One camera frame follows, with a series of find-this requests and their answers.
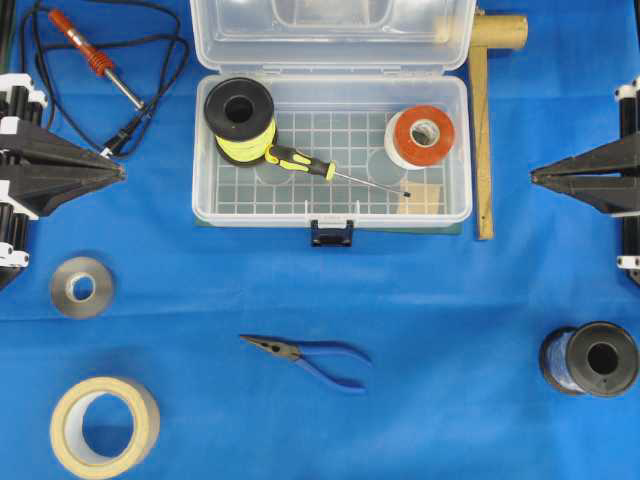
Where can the yellow wire spool black flange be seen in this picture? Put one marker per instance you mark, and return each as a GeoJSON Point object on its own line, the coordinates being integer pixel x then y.
{"type": "Point", "coordinates": [240, 113]}

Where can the red tape roll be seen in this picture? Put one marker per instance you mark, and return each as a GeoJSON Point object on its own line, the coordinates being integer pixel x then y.
{"type": "Point", "coordinates": [419, 137]}

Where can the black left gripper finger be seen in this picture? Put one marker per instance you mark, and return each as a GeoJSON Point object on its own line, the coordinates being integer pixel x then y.
{"type": "Point", "coordinates": [39, 196]}
{"type": "Point", "coordinates": [34, 143]}

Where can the blue wire spool black flange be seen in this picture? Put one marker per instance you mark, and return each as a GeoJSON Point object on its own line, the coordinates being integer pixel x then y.
{"type": "Point", "coordinates": [599, 359]}

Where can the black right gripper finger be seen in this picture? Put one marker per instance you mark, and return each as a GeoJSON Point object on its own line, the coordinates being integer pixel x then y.
{"type": "Point", "coordinates": [608, 194]}
{"type": "Point", "coordinates": [618, 156]}

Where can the beige masking tape roll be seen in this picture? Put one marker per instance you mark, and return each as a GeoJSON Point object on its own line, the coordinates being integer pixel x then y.
{"type": "Point", "coordinates": [92, 449]}

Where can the small wooden block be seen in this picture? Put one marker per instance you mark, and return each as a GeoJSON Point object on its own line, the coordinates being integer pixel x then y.
{"type": "Point", "coordinates": [424, 199]}

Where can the grey tape roll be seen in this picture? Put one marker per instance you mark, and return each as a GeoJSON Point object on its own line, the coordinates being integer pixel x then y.
{"type": "Point", "coordinates": [82, 288]}

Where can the wooden mallet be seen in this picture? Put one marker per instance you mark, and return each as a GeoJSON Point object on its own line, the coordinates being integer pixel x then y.
{"type": "Point", "coordinates": [489, 32]}

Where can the red handled soldering iron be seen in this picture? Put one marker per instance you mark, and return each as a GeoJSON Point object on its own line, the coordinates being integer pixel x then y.
{"type": "Point", "coordinates": [99, 62]}

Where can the yellow black screwdriver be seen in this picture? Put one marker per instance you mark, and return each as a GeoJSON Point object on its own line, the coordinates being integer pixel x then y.
{"type": "Point", "coordinates": [291, 159]}

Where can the clear plastic toolbox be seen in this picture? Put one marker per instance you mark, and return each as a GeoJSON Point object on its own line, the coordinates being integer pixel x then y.
{"type": "Point", "coordinates": [337, 72]}

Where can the blue table cloth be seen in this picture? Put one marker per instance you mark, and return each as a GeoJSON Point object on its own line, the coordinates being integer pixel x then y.
{"type": "Point", "coordinates": [400, 357]}

